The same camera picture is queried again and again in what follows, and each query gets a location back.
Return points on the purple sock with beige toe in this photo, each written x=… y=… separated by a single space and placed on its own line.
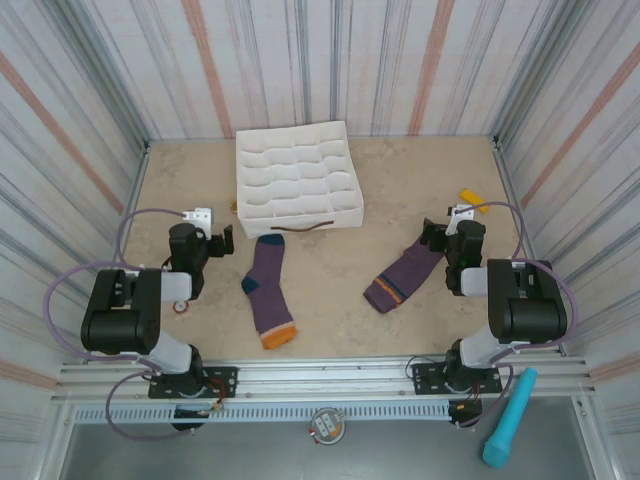
x=405 y=275

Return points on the purple sock with teal heel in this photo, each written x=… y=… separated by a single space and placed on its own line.
x=267 y=300

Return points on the white fabric organizer box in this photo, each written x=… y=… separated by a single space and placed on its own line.
x=300 y=170

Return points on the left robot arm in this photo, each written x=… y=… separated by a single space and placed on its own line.
x=115 y=325

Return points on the small brown object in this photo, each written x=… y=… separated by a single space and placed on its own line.
x=233 y=205

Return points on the yellow block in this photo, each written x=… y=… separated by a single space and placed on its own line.
x=474 y=200

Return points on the aluminium table edge profile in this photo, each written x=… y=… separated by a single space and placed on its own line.
x=135 y=190
x=509 y=185

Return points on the round grey device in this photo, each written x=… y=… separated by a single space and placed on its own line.
x=326 y=425

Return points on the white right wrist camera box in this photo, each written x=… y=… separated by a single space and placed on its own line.
x=462 y=212

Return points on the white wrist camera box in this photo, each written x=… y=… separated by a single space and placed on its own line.
x=199 y=216
x=462 y=212

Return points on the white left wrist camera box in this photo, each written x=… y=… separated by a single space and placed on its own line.
x=199 y=216

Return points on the aluminium rail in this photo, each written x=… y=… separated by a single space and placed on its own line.
x=325 y=372

